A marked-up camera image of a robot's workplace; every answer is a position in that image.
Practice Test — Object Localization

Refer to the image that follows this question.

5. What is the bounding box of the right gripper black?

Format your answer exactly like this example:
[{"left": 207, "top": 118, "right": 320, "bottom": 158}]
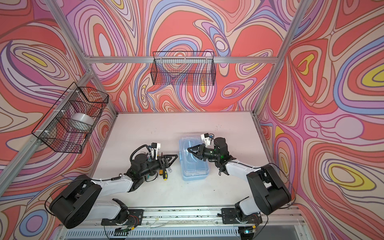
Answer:
[{"left": 188, "top": 143, "right": 221, "bottom": 161}]

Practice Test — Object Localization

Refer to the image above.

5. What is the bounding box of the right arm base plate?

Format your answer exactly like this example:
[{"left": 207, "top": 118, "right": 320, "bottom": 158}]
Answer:
[{"left": 217, "top": 208, "right": 263, "bottom": 226}]

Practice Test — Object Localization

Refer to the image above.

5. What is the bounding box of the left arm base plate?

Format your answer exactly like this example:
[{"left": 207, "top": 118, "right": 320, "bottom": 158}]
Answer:
[{"left": 101, "top": 209, "right": 144, "bottom": 227}]

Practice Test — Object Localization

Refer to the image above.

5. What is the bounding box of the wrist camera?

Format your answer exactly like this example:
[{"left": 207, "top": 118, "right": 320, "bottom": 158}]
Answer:
[
  {"left": 201, "top": 133, "right": 212, "bottom": 146},
  {"left": 151, "top": 143, "right": 161, "bottom": 159}
]

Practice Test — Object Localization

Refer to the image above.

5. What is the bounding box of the grey tape roll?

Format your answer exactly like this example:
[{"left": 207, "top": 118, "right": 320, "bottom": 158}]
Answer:
[{"left": 69, "top": 113, "right": 95, "bottom": 132}]

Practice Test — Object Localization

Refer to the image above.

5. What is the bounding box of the rear wire basket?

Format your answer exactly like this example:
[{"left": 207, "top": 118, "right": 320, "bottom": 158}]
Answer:
[{"left": 151, "top": 51, "right": 216, "bottom": 86}]

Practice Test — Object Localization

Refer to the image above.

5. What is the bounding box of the blue plastic tool box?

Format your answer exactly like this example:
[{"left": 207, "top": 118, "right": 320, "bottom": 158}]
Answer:
[{"left": 179, "top": 135, "right": 210, "bottom": 182}]

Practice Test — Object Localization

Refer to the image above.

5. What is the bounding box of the left wire basket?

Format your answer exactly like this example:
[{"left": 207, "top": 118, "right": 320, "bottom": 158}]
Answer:
[{"left": 32, "top": 82, "right": 109, "bottom": 154}]

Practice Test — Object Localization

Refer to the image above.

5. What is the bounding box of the wire basket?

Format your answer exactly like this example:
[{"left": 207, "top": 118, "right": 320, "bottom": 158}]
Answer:
[
  {"left": 32, "top": 82, "right": 109, "bottom": 154},
  {"left": 151, "top": 51, "right": 216, "bottom": 86}
]

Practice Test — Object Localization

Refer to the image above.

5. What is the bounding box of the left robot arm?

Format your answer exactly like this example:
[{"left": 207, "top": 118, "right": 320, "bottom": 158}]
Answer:
[{"left": 45, "top": 143, "right": 178, "bottom": 231}]

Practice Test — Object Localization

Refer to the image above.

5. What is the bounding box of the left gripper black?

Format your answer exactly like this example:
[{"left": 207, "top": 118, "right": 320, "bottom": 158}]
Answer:
[{"left": 138, "top": 156, "right": 177, "bottom": 180}]

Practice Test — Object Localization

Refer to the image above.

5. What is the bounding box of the aluminium front rail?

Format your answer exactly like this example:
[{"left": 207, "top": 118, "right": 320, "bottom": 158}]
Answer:
[{"left": 54, "top": 206, "right": 312, "bottom": 240}]

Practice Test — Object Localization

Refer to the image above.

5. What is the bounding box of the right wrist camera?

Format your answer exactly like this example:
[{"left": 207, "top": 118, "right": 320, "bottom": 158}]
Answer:
[{"left": 201, "top": 133, "right": 212, "bottom": 146}]

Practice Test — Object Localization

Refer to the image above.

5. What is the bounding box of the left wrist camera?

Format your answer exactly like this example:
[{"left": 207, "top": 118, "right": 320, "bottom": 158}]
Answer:
[{"left": 151, "top": 143, "right": 161, "bottom": 159}]

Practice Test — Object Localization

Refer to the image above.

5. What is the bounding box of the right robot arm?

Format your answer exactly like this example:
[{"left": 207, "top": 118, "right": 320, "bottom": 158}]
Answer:
[{"left": 188, "top": 138, "right": 292, "bottom": 224}]

